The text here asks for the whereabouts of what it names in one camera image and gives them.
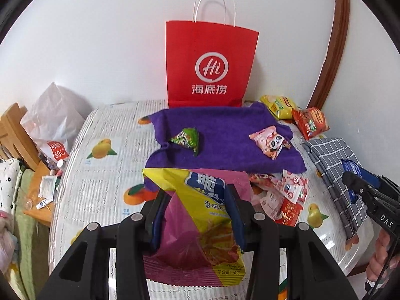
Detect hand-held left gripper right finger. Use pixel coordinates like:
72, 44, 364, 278
224, 184, 358, 300

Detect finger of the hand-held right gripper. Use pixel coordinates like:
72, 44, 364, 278
341, 171, 386, 213
359, 166, 400, 194

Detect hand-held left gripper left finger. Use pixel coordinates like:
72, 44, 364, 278
37, 188, 172, 300

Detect small blue packet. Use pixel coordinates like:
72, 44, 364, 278
340, 159, 363, 204

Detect berry print candy bar packet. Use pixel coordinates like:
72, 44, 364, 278
259, 190, 285, 220

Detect pink yellow snack bag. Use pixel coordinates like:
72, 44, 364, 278
142, 168, 252, 288

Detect strawberry print white packet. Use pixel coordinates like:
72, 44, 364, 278
281, 170, 309, 205

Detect panda print pink packet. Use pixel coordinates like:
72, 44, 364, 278
249, 125, 291, 160

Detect green snack packet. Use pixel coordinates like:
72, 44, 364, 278
170, 127, 200, 156

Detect person's right hand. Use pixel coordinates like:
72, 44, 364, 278
366, 227, 392, 282

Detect grey checked cloth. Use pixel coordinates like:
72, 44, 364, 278
301, 136, 374, 241

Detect small red packet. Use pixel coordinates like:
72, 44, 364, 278
276, 200, 304, 227

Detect fruit print tablecloth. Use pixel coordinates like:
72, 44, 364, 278
48, 100, 376, 300

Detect purple towel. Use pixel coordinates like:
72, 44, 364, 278
145, 101, 307, 174

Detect red chip bag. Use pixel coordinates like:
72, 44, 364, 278
291, 107, 330, 141

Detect white flat packet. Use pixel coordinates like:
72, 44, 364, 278
40, 175, 58, 197

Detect yellow chip bag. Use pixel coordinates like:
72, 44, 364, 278
260, 95, 298, 120

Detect wooden nightstand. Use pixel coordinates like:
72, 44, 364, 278
23, 159, 65, 227

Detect green blanket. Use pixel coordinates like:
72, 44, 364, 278
12, 169, 52, 300

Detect pink cloth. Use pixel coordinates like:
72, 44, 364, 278
0, 211, 16, 263

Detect white plastic bag red label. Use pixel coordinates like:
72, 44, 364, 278
20, 82, 86, 169

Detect white spotted pillow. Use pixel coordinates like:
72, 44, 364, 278
0, 158, 22, 222

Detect wooden headboard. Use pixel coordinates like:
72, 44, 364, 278
0, 102, 41, 171

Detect red paper bag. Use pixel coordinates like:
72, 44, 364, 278
165, 0, 260, 108

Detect brown wooden door frame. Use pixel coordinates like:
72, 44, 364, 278
308, 0, 351, 110

